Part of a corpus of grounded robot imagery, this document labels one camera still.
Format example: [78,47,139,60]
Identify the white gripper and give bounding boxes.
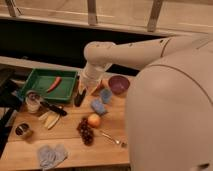
[78,64,106,94]

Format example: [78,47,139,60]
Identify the black eraser block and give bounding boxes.
[74,90,86,107]

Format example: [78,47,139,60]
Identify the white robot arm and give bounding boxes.
[80,34,213,171]

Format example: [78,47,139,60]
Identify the orange bowl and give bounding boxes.
[92,79,108,96]

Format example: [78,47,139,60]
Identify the purple bowl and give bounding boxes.
[108,75,130,95]

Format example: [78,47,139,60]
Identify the light blue small cup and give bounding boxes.
[100,89,112,104]

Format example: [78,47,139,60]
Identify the blue sponge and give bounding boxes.
[90,99,107,116]

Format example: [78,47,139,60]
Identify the apple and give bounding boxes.
[88,114,101,128]

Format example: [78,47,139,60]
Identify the green plastic tray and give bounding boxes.
[20,68,78,103]

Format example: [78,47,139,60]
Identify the dark grape bunch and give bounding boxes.
[77,118,94,146]

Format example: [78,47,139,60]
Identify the pale banana pieces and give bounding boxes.
[38,111,60,130]

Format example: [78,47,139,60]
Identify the glass jar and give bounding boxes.
[25,91,40,113]

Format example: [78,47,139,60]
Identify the small metal cup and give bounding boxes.
[15,123,33,139]

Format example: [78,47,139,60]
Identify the grey blue cloth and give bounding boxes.
[37,144,68,171]

